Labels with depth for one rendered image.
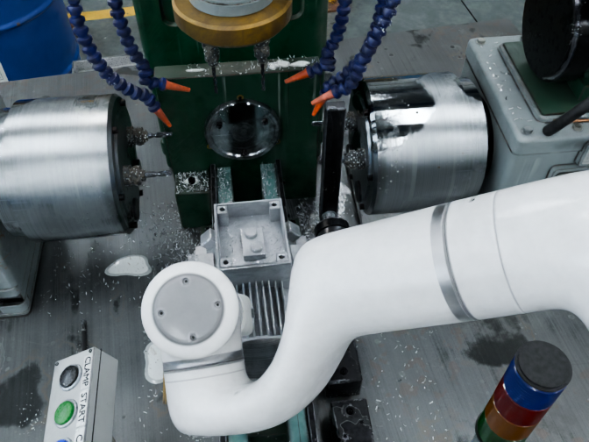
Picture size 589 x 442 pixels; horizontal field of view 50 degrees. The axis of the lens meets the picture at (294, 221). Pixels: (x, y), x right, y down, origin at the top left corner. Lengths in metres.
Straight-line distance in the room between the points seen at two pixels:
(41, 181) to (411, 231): 0.72
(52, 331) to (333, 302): 0.86
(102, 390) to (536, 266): 0.61
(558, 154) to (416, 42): 0.85
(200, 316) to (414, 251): 0.19
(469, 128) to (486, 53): 0.19
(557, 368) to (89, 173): 0.72
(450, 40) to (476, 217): 1.48
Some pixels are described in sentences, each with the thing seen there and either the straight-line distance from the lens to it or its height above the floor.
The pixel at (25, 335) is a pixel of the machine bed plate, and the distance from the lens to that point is 1.28.
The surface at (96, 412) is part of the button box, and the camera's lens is 0.86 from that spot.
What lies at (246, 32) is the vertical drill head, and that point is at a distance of 0.92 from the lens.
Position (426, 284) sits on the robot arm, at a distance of 0.45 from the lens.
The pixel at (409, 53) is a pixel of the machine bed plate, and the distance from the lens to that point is 1.83.
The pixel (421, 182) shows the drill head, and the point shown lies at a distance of 1.08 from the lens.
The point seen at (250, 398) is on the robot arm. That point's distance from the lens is 0.54.
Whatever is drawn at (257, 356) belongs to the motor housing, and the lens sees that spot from 1.01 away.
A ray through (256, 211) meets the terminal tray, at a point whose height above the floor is 1.12.
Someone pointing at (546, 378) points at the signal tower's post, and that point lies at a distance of 0.73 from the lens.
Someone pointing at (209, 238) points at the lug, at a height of 1.09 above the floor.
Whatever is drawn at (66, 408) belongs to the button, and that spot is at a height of 1.07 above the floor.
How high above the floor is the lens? 1.83
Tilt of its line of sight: 50 degrees down
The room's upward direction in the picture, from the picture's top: straight up
